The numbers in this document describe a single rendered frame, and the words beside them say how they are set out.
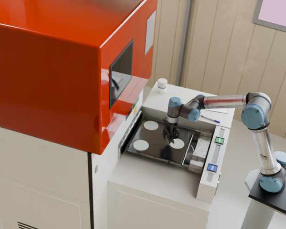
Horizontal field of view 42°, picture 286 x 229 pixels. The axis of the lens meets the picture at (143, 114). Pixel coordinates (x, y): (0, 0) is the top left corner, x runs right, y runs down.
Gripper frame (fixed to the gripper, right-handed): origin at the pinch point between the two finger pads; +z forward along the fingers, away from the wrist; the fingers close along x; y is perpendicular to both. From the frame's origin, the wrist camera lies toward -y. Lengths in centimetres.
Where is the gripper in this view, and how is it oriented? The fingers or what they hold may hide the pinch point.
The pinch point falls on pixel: (167, 142)
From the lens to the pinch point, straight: 239.1
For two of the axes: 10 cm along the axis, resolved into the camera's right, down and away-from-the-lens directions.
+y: 3.0, 6.0, -7.4
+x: 9.5, -1.4, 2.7
